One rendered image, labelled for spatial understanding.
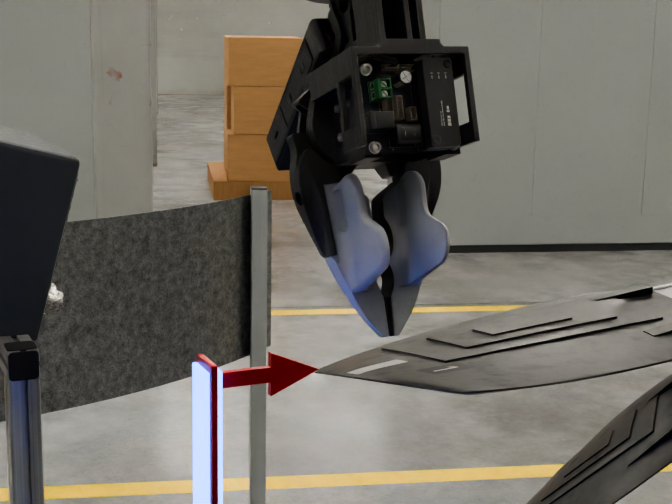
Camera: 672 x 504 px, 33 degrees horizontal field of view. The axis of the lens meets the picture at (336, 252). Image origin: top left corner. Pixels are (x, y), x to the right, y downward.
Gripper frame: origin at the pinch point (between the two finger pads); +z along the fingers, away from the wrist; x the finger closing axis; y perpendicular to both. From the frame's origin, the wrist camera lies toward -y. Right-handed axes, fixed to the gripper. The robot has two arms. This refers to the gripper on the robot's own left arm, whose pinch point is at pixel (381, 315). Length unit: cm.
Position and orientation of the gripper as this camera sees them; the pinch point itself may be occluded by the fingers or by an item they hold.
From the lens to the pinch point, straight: 65.2
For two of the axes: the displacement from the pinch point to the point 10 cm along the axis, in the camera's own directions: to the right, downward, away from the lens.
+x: 9.1, -0.8, 4.1
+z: 1.1, 9.9, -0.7
